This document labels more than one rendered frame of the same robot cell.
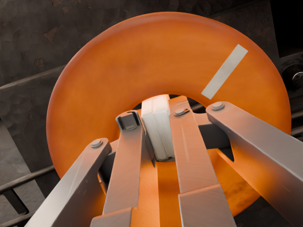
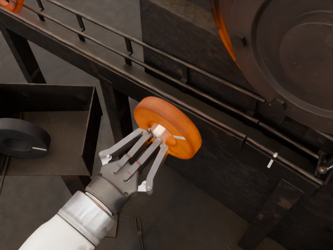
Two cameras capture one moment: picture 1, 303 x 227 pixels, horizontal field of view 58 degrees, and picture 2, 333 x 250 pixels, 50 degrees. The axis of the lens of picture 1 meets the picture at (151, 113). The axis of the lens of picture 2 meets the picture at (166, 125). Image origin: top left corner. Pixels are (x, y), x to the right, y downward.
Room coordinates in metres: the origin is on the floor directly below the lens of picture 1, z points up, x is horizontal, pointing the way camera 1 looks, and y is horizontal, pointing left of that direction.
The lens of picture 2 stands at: (-0.16, -0.20, 1.46)
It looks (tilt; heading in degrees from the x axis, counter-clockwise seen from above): 58 degrees down; 30
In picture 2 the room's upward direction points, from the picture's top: straight up
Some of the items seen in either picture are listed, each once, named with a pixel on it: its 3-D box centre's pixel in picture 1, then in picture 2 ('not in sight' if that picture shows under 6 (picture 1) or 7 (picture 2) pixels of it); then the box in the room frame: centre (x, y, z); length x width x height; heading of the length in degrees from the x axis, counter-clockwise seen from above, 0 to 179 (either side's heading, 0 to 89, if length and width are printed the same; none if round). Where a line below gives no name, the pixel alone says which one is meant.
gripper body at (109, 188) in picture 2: not in sight; (115, 184); (0.01, 0.01, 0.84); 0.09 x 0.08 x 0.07; 173
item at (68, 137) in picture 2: not in sight; (69, 176); (0.10, 0.32, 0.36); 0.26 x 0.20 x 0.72; 118
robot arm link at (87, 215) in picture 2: not in sight; (88, 216); (-0.06, 0.02, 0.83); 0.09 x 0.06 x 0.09; 83
